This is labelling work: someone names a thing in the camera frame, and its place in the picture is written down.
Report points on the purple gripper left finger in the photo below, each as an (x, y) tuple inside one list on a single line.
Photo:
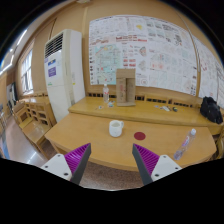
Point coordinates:
[(70, 166)]

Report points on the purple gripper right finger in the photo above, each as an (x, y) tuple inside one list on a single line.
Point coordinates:
[(151, 166)]

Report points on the clear plastic water bottle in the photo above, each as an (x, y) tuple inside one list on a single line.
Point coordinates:
[(185, 145)]

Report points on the upright water bottle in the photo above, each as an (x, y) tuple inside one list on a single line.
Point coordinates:
[(106, 93)]

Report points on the red round coaster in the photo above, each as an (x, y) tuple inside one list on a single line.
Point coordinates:
[(139, 136)]

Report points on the white ceramic mug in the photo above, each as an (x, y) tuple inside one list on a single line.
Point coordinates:
[(115, 128)]

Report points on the wooden chair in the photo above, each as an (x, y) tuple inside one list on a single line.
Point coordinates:
[(35, 118)]

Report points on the small items on desk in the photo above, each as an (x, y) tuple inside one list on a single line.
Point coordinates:
[(167, 108)]

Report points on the small bottle cap object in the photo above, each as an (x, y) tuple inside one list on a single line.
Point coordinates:
[(110, 104)]

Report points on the black bag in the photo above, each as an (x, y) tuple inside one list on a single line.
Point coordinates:
[(210, 110)]

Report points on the brown cardboard box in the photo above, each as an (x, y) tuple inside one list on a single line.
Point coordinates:
[(125, 87)]

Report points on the white standing air conditioner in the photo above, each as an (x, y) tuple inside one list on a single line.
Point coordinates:
[(64, 71)]

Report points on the window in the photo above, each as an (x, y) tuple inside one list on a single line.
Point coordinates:
[(26, 77)]

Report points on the right wall poster board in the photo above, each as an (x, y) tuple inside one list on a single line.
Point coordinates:
[(212, 74)]

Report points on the large wall poster board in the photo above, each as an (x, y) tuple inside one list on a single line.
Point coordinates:
[(161, 53)]

